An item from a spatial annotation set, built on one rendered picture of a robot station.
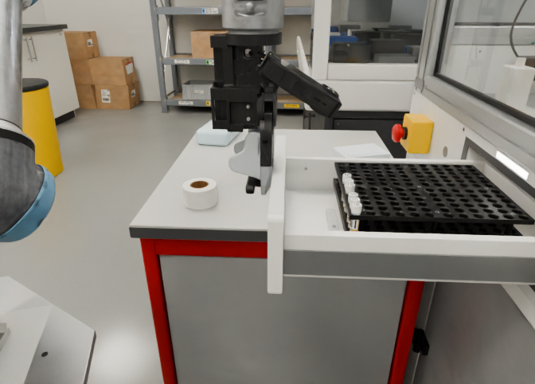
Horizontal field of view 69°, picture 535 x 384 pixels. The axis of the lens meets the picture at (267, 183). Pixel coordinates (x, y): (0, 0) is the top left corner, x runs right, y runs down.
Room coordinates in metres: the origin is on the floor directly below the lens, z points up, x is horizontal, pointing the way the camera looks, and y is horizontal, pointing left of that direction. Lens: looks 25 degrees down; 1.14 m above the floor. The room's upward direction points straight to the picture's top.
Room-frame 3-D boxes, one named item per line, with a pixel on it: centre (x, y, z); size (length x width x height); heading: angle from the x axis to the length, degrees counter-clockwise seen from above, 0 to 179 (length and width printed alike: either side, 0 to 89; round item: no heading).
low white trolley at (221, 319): (0.92, -0.05, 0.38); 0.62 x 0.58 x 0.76; 177
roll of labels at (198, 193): (0.71, 0.14, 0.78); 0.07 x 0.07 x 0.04
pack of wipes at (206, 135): (1.13, 0.15, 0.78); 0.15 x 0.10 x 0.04; 167
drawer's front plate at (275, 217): (0.51, -0.02, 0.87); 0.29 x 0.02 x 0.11; 177
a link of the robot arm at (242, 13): (0.51, 0.02, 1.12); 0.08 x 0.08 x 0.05
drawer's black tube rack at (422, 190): (0.50, -0.22, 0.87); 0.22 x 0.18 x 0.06; 87
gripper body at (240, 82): (0.51, 0.03, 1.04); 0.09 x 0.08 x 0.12; 87
